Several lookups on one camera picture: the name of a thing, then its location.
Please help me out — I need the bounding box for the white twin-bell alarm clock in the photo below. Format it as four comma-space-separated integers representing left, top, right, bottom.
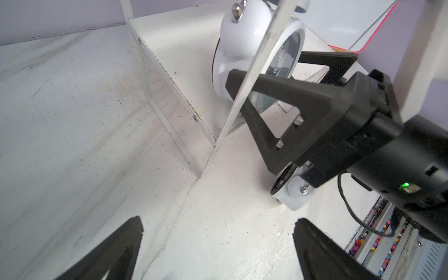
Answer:
212, 0, 306, 102

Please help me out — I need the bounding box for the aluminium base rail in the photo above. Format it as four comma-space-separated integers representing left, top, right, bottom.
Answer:
344, 195, 448, 280

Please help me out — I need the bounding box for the pink-rimmed whiteboard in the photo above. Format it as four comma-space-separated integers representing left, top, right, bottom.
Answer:
295, 0, 397, 53

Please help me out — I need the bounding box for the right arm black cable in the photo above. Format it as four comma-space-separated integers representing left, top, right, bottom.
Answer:
336, 172, 398, 238

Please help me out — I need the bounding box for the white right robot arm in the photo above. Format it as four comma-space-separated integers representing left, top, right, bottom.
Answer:
225, 1, 448, 242

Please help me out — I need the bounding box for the white two-tier shelf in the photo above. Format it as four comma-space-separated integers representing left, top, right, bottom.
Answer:
119, 0, 368, 179

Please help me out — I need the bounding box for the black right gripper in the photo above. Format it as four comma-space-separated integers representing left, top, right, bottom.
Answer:
240, 51, 403, 188

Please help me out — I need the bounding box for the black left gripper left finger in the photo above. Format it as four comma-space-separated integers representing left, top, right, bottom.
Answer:
57, 216, 144, 280

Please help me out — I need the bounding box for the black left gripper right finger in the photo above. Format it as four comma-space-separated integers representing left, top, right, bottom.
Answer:
293, 218, 377, 280

